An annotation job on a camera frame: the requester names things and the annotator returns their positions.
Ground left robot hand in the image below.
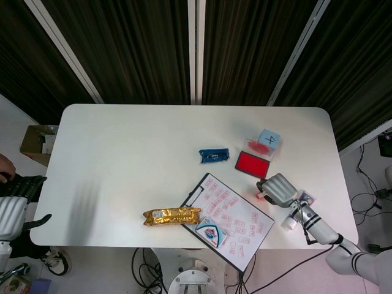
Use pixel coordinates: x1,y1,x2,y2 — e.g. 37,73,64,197
0,175,53,243

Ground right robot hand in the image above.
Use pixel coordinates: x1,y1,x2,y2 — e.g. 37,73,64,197
256,173,300,209

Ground bystander bare hand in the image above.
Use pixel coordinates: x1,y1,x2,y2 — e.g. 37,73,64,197
0,153,17,184

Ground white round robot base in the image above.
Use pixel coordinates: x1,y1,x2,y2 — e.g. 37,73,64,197
167,257,222,294

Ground clipboard with stamped paper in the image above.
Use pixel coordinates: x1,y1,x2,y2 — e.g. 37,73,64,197
180,171,276,272

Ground bystander black trousers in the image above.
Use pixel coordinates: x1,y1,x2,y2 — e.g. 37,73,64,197
9,235,51,261

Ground open cardboard box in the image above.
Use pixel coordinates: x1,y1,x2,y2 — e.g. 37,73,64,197
20,124,59,168

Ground purple white toothpaste tube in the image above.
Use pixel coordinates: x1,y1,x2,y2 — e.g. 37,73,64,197
281,189,317,232

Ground red ink pad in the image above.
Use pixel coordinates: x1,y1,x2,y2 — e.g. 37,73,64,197
235,150,271,179

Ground clear ink pad lid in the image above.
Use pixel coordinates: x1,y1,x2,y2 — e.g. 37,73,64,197
244,137,278,162

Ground chrome metal leg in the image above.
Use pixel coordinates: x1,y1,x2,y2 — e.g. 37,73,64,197
0,262,31,281

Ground black white sneaker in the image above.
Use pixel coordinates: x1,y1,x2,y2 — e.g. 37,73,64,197
40,247,72,277

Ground printed food package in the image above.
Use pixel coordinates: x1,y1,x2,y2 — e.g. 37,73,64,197
0,274,32,294

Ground purple box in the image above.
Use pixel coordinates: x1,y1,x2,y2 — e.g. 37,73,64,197
30,279,51,294

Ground blue snack packet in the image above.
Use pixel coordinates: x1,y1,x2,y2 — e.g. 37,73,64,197
198,148,230,165

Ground white blue soap box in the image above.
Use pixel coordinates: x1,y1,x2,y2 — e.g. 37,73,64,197
195,216,230,248

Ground gold biscuit package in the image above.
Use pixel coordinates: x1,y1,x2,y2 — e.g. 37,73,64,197
143,206,203,227

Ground black floor device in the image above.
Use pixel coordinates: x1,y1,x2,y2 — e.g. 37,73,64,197
377,134,392,157

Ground dark pleated curtain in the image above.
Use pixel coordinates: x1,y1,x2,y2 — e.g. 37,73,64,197
0,0,392,153

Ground thin black floor cable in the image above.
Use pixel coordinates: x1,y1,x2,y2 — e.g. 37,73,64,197
351,143,392,226

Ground black cable bundle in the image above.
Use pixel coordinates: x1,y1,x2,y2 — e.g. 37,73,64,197
225,253,258,294

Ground white frame rail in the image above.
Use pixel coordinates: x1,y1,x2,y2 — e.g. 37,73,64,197
338,121,392,154

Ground white frame post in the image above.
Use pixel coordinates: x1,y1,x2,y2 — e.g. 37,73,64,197
266,0,332,107
187,0,207,105
24,0,104,104

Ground black coiled floor cables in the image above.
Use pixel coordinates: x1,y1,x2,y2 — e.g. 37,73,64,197
131,247,164,294

